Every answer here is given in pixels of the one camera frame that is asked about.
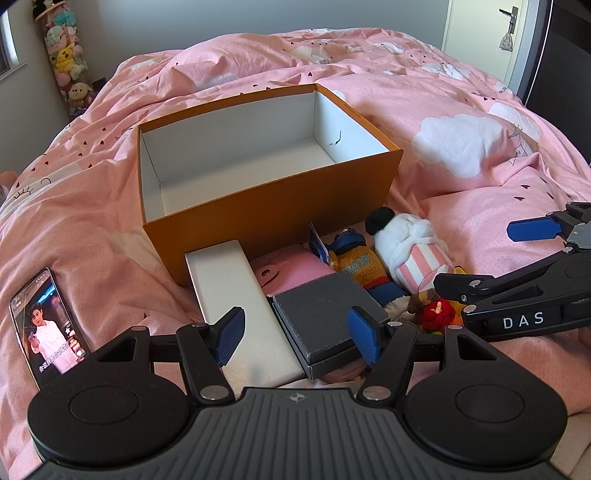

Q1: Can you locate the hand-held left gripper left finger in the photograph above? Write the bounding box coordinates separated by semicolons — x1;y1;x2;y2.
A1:
95;306;245;403

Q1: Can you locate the red knitted toy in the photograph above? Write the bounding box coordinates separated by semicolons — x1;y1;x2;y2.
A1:
409;291;459;334

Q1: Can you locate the smartphone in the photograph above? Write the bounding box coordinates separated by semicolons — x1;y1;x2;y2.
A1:
9;268;93;391

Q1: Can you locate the orange cardboard box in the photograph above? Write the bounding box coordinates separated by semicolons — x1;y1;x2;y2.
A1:
139;83;404;287

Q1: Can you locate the dark grey box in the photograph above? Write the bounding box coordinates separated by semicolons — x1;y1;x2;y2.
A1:
272;271;391;381

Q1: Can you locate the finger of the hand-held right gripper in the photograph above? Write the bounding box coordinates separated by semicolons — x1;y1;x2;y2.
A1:
434;251;591;315
506;202;591;254

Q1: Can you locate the pink fabric pouch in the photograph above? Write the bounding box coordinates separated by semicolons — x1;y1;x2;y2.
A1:
249;246;370;385

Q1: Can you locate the window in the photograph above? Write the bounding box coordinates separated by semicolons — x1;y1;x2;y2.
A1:
0;18;21;78

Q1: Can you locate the clear tube of plush toys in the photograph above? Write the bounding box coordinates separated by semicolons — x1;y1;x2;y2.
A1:
31;0;96;117

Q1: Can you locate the bear plush in blue jacket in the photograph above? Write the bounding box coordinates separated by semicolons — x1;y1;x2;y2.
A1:
329;229;403;308

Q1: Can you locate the white door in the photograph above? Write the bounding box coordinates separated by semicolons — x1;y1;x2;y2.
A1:
441;0;546;80

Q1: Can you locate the white plush with striped skirt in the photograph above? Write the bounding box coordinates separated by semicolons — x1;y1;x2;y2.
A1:
365;208;450;298

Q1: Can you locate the white box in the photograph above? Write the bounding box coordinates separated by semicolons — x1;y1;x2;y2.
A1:
185;239;308;387

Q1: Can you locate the pink printed duvet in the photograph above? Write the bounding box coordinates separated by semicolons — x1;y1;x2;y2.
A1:
0;21;591;480

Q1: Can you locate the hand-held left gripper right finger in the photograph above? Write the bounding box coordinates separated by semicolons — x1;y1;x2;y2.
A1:
347;305;502;403

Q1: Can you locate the blue card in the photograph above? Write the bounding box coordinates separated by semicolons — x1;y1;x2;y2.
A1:
307;222;329;266

